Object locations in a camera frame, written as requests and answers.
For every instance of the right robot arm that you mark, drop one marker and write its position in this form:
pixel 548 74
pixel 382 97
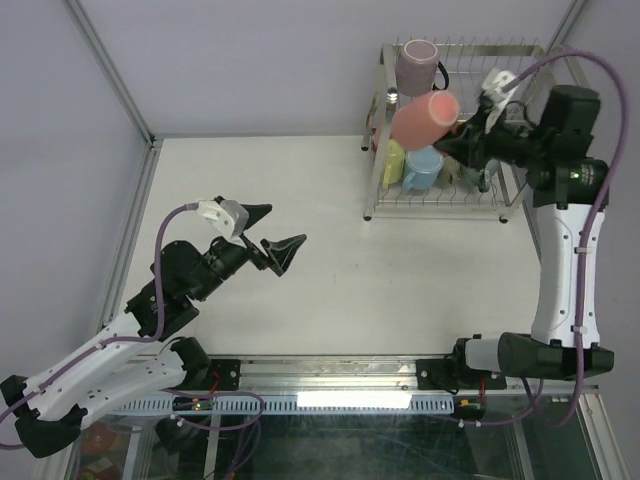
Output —
pixel 565 250

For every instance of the white slotted cable duct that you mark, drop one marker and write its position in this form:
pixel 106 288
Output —
pixel 319 403

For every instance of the pale yellow mug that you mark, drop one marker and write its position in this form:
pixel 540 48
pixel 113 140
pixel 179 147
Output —
pixel 393 167

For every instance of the light blue mug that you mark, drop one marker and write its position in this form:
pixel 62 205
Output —
pixel 421 169

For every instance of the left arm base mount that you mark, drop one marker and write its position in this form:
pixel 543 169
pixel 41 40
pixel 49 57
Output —
pixel 215 372

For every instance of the steel dish rack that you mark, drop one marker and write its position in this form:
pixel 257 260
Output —
pixel 508 188

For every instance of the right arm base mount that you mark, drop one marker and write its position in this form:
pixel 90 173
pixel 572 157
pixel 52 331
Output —
pixel 451 374

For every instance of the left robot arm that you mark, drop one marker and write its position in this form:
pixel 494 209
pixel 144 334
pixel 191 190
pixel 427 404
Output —
pixel 51 409

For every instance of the small taupe mug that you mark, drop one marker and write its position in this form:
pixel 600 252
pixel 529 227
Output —
pixel 450 171

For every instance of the aluminium mounting rail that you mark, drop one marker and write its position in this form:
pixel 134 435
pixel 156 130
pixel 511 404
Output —
pixel 291 374

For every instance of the mauve upside-down mug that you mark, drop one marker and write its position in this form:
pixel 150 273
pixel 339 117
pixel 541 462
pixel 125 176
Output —
pixel 419 70

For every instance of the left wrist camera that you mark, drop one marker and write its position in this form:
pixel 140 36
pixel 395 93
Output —
pixel 227 217

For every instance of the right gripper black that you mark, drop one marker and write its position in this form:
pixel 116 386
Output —
pixel 469 141

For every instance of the dark green glazed mug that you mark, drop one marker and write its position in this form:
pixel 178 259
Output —
pixel 480 178

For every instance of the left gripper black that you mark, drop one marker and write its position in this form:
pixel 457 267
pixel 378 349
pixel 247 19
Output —
pixel 279 253

